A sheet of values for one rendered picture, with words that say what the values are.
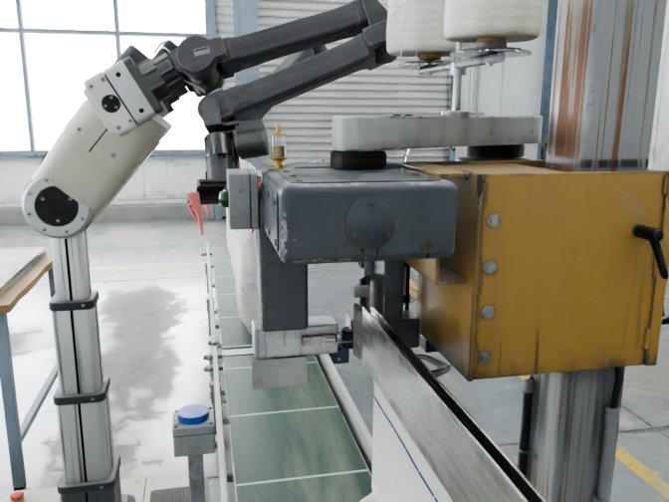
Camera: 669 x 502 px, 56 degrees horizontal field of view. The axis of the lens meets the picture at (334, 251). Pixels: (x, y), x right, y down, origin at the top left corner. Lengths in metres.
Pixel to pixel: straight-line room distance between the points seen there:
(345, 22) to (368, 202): 0.63
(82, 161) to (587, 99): 1.07
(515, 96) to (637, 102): 8.55
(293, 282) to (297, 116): 7.59
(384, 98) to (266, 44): 7.52
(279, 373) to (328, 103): 7.67
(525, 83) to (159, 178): 5.31
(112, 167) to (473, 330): 0.91
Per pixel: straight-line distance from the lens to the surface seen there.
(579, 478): 1.26
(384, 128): 0.99
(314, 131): 8.62
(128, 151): 1.50
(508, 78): 9.59
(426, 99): 9.03
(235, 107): 1.29
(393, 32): 1.21
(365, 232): 0.80
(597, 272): 1.04
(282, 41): 1.34
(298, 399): 2.38
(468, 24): 0.95
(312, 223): 0.78
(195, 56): 1.33
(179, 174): 8.58
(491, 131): 1.17
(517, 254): 0.96
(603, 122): 1.07
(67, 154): 1.55
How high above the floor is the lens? 1.42
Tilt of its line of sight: 13 degrees down
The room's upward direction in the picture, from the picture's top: straight up
